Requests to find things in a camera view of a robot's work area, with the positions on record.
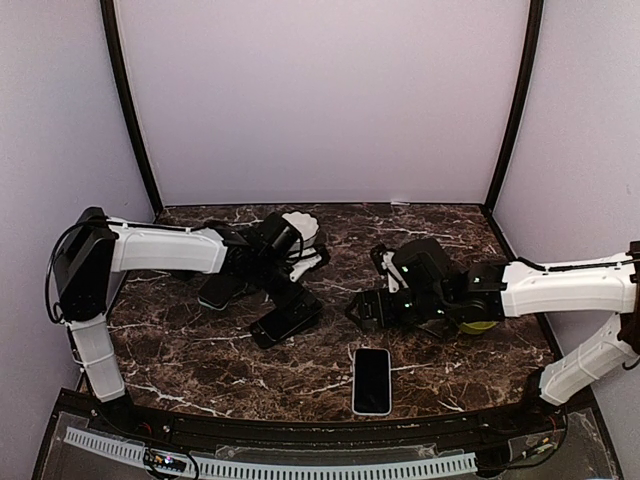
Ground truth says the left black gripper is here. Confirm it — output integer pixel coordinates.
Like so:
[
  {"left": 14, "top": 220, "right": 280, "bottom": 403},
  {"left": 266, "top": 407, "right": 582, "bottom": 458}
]
[{"left": 250, "top": 254, "right": 316, "bottom": 321}]

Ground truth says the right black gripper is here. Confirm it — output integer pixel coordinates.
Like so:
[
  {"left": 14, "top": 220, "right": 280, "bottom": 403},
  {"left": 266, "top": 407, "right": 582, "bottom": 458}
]
[{"left": 345, "top": 286, "right": 452, "bottom": 331}]

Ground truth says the black phone case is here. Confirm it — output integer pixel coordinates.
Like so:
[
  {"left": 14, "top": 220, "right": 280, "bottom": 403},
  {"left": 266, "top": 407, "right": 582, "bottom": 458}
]
[{"left": 248, "top": 310, "right": 320, "bottom": 349}]

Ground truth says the light blue smartphone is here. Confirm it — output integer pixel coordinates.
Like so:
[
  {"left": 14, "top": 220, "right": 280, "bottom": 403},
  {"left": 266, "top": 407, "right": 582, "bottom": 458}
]
[{"left": 352, "top": 348, "right": 392, "bottom": 416}]

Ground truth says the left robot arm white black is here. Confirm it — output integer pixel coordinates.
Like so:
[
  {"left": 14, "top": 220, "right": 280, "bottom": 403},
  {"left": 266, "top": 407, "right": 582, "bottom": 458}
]
[{"left": 44, "top": 207, "right": 330, "bottom": 436}]

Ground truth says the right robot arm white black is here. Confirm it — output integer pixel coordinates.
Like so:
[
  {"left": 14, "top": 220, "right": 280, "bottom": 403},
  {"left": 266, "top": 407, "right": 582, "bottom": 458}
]
[{"left": 345, "top": 237, "right": 639, "bottom": 434}]

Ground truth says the stacked phone with teal edge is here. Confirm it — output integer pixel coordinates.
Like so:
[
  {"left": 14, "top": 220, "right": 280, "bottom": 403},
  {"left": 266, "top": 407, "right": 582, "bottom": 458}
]
[{"left": 198, "top": 275, "right": 246, "bottom": 310}]

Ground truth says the white fluted ceramic bowl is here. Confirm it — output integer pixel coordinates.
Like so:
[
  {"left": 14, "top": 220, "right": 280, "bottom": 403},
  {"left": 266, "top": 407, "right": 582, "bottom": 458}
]
[{"left": 282, "top": 211, "right": 320, "bottom": 249}]

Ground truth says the lime green bowl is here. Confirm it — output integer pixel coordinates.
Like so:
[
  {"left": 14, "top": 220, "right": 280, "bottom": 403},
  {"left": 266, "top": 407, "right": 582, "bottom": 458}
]
[{"left": 459, "top": 321, "right": 497, "bottom": 335}]

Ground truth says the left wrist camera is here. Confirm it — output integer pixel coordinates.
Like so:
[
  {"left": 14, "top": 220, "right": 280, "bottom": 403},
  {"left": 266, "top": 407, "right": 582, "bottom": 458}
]
[{"left": 287, "top": 245, "right": 330, "bottom": 282}]

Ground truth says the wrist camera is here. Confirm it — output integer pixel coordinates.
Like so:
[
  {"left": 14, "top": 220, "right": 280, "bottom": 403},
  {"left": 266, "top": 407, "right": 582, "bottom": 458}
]
[
  {"left": 287, "top": 245, "right": 330, "bottom": 282},
  {"left": 370, "top": 244, "right": 407, "bottom": 293}
]

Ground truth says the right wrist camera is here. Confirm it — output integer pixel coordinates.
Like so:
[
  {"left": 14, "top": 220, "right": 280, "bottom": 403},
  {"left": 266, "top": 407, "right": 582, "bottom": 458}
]
[{"left": 370, "top": 244, "right": 407, "bottom": 293}]

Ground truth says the white slotted cable duct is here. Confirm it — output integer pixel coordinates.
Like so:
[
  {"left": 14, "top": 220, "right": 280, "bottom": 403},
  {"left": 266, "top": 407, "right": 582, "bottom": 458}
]
[{"left": 63, "top": 427, "right": 478, "bottom": 479}]

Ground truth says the black front rail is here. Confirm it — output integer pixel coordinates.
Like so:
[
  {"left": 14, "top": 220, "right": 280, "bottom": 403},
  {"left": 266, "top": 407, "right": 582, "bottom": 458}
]
[{"left": 127, "top": 406, "right": 524, "bottom": 449}]

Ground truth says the left black frame post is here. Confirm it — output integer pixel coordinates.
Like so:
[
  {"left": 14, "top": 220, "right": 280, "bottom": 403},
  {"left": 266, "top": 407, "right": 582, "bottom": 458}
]
[{"left": 99, "top": 0, "right": 164, "bottom": 218}]

